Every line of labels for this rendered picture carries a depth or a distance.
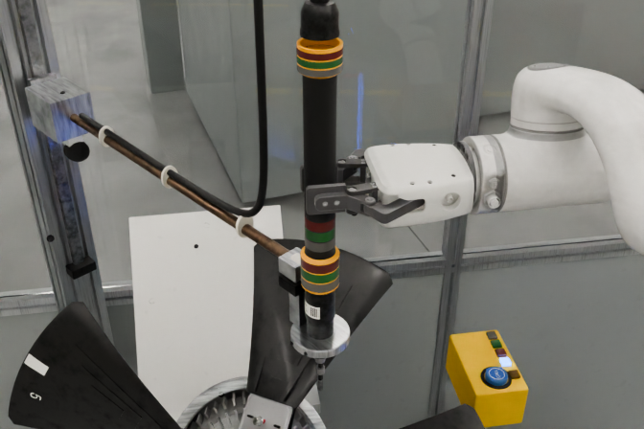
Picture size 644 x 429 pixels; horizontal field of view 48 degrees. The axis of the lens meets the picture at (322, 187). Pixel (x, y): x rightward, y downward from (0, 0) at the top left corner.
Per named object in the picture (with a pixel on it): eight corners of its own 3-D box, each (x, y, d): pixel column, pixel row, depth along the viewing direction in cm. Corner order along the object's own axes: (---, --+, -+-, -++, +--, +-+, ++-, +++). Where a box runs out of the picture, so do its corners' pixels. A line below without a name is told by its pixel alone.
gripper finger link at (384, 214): (413, 230, 70) (358, 218, 72) (432, 191, 76) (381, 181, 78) (414, 219, 69) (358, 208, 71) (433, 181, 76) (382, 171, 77)
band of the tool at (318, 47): (287, 71, 69) (287, 42, 67) (320, 60, 71) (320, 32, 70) (318, 84, 66) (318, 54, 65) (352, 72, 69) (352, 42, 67)
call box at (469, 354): (444, 372, 147) (448, 332, 141) (492, 367, 148) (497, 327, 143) (470, 436, 133) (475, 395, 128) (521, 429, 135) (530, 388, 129)
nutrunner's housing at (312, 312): (297, 352, 87) (287, -32, 64) (320, 337, 90) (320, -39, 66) (319, 370, 85) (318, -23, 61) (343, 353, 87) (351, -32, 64)
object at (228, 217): (71, 123, 117) (69, 115, 116) (79, 120, 118) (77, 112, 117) (293, 270, 84) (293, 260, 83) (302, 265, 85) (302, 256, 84)
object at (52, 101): (30, 127, 124) (19, 80, 119) (68, 115, 128) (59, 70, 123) (58, 147, 117) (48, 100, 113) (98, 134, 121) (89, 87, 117)
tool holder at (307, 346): (267, 329, 87) (264, 264, 82) (310, 303, 92) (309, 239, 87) (318, 369, 82) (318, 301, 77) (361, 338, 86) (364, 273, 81)
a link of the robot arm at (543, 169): (509, 138, 73) (505, 223, 76) (632, 128, 74) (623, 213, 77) (479, 119, 80) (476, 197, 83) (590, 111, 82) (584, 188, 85)
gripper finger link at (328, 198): (376, 222, 73) (310, 228, 72) (369, 206, 76) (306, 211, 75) (377, 195, 71) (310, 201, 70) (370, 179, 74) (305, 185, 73)
